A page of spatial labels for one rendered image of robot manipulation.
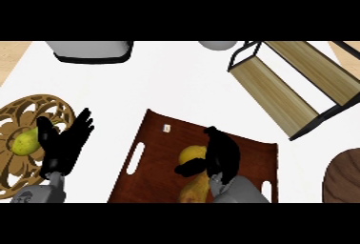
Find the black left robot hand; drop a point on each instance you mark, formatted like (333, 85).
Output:
(66, 143)

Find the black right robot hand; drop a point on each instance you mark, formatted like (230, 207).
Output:
(225, 152)

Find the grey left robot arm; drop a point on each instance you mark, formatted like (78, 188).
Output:
(45, 190)

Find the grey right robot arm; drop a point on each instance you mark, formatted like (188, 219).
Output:
(237, 190)

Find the brown wooden tray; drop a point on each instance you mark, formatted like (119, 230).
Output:
(160, 158)

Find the wooden tiered shelf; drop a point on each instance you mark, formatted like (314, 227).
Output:
(292, 85)

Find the green pear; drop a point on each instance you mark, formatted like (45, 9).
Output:
(26, 141)

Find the brown pear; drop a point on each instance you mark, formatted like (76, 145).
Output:
(196, 190)

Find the dark wooden round board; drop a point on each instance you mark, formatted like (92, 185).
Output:
(343, 178)

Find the grey appliance with black base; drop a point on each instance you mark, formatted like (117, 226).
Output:
(92, 50)

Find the grey round bowl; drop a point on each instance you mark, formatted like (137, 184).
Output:
(218, 45)

